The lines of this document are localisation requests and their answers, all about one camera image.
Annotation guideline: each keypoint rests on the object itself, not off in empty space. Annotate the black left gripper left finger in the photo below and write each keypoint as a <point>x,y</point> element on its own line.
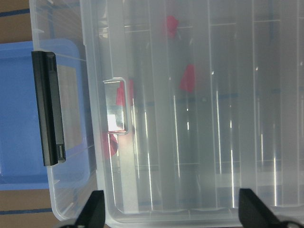
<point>93,213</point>

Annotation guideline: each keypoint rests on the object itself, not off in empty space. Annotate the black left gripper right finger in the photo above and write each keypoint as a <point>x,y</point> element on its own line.
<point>253,213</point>

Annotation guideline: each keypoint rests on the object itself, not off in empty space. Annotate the clear plastic box lid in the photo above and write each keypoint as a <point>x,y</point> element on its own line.
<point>202,118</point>

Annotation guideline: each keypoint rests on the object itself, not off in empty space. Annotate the clear plastic storage box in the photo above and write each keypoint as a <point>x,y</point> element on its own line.
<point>69,118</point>

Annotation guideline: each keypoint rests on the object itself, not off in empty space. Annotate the red block front pair left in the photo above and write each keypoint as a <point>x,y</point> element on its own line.
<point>110,145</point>

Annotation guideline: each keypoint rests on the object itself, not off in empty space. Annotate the blue plastic tray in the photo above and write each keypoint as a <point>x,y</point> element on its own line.
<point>21,160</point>

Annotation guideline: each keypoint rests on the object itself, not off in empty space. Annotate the red block under lid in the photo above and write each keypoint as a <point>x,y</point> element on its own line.
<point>187,82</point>

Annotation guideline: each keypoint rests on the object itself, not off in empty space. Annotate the red block far corner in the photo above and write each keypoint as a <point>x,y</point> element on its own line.
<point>171,26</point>

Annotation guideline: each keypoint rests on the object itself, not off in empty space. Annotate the black box latch handle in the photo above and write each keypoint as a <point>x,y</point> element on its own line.
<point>49,107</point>

